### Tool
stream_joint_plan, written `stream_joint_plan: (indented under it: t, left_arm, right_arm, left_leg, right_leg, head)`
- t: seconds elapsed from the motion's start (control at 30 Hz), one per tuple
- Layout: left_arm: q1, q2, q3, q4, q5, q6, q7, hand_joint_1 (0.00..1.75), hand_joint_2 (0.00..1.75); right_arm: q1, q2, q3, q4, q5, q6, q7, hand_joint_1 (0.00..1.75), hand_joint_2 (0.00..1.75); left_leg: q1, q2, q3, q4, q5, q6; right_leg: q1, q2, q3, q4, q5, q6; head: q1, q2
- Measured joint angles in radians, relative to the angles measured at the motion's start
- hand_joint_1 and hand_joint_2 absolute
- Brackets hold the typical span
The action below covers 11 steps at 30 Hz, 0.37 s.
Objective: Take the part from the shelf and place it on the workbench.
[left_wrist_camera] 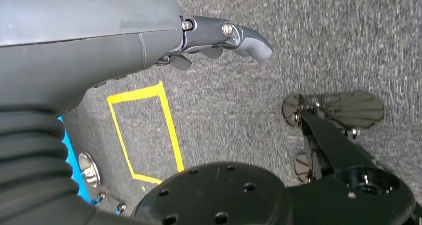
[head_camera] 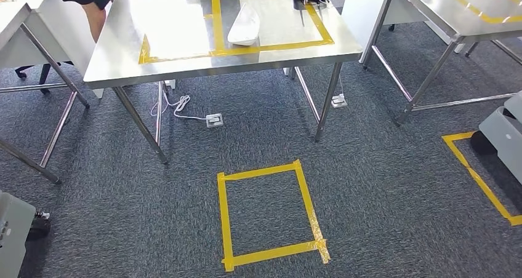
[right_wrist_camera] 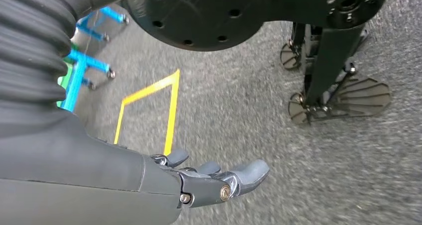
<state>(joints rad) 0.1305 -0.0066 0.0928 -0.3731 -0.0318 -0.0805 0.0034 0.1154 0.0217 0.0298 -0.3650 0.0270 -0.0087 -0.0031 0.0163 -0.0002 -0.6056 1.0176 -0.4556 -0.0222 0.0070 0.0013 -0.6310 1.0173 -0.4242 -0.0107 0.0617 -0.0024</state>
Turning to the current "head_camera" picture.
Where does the white plastic part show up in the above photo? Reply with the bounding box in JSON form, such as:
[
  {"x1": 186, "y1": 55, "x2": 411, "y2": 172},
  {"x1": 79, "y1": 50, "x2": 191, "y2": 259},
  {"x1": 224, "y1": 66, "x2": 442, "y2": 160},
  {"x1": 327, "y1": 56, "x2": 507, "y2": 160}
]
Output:
[{"x1": 227, "y1": 2, "x2": 262, "y2": 47}]

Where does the steel workbench table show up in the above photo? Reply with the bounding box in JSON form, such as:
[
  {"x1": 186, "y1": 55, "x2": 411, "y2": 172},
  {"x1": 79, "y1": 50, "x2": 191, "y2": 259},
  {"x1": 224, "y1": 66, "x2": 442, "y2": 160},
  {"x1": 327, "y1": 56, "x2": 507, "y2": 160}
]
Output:
[{"x1": 83, "y1": 0, "x2": 364, "y2": 165}]

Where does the yellow tape rectangle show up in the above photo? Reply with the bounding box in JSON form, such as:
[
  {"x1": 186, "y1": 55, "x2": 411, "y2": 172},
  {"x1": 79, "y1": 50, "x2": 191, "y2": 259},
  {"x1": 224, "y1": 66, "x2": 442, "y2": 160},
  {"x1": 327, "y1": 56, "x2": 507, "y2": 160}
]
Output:
[
  {"x1": 210, "y1": 0, "x2": 335, "y2": 58},
  {"x1": 138, "y1": 12, "x2": 224, "y2": 65}
]

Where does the black chair base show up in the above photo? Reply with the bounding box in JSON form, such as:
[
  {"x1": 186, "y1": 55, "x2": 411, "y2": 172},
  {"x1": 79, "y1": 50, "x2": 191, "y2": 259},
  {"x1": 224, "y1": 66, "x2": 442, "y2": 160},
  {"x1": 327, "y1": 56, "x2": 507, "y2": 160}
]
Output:
[{"x1": 14, "y1": 61, "x2": 75, "y2": 96}]

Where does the grey wheeled machine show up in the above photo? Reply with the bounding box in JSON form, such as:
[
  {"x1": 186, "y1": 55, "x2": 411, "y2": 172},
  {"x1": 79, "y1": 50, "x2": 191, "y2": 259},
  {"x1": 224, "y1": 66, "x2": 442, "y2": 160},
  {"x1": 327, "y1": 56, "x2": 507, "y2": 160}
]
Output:
[
  {"x1": 470, "y1": 90, "x2": 522, "y2": 186},
  {"x1": 0, "y1": 189, "x2": 52, "y2": 278}
]

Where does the white power cable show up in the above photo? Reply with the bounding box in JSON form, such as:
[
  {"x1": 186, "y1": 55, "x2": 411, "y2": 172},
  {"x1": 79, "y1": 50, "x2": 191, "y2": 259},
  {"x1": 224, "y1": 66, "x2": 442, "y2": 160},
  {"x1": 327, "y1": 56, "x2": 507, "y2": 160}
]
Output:
[{"x1": 150, "y1": 79, "x2": 209, "y2": 122}]

